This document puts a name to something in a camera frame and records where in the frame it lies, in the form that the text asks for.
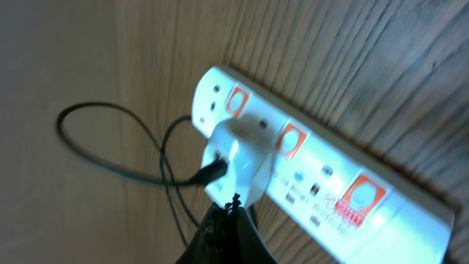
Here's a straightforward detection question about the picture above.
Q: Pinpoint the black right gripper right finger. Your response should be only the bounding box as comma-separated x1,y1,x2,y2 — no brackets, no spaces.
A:
222,194,277,264

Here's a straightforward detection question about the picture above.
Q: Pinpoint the white power strip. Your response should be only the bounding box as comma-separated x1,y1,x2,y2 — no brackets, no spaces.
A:
192,67,455,263

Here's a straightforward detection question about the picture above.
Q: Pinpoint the white charger plug adapter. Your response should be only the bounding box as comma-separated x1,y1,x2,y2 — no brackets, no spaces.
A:
202,114,273,208

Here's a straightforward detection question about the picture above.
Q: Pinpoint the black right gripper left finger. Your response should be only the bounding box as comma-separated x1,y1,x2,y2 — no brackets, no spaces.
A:
176,204,229,264

